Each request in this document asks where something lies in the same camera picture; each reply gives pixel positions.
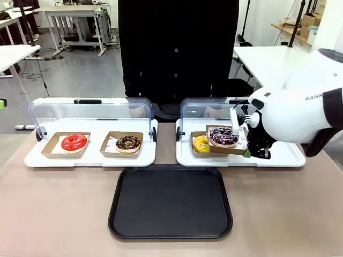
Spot red glazed donut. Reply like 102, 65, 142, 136
61, 133, 89, 154

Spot wooden shelf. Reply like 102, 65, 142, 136
271, 22, 313, 46

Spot black office chair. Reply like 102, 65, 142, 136
237, 34, 253, 48

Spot white display case base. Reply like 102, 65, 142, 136
176, 117, 306, 167
24, 117, 158, 168

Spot cardboard donut tray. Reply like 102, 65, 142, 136
205, 124, 249, 156
100, 131, 144, 159
41, 132, 91, 159
190, 131, 215, 158

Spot white side table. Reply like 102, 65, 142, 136
0, 44, 41, 94

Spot clear display case lid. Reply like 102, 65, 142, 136
176, 96, 252, 140
28, 96, 158, 142

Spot black serving tray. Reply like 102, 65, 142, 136
108, 165, 233, 240

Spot pink striped chocolate donut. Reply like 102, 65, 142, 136
208, 126, 240, 149

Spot chocolate sprinkled donut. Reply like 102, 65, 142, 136
115, 135, 143, 154

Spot tan top desk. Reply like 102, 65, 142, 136
32, 4, 112, 57

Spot yellow glazed donut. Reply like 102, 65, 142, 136
193, 135, 211, 153

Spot person in black clothes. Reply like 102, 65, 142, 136
117, 0, 254, 123

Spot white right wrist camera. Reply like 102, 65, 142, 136
229, 105, 255, 135

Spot cardboard box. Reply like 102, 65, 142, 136
299, 12, 324, 38

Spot black camera pole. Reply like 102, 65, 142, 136
287, 0, 307, 48
20, 0, 37, 47

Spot background person legs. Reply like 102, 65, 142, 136
24, 0, 41, 41

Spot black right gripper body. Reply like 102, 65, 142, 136
245, 125, 277, 155

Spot black right arm cable sleeve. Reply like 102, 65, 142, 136
300, 87, 343, 158

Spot white large table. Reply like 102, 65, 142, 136
233, 46, 314, 93

